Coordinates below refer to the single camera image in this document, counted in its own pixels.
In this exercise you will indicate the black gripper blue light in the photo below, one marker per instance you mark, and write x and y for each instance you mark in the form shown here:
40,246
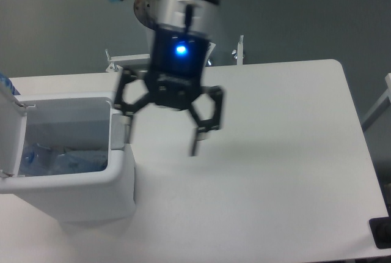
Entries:
173,80

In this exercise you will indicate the clear crushed plastic bottle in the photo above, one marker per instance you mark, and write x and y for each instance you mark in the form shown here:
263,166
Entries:
37,160

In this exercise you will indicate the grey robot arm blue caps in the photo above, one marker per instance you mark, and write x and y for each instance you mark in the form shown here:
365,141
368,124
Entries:
188,16

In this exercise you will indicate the white plastic trash can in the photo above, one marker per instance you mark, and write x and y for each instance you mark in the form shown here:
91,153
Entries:
78,121

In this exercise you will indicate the blue object behind lid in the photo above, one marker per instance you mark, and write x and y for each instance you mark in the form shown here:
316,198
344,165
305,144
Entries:
8,84

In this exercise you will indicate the black clamp at table edge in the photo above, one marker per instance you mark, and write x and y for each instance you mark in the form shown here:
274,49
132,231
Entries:
380,229

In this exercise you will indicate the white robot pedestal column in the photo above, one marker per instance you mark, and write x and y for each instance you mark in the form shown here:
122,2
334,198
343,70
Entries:
146,11

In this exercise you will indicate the white frame at right edge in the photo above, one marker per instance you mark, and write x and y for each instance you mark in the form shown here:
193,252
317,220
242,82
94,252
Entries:
378,108

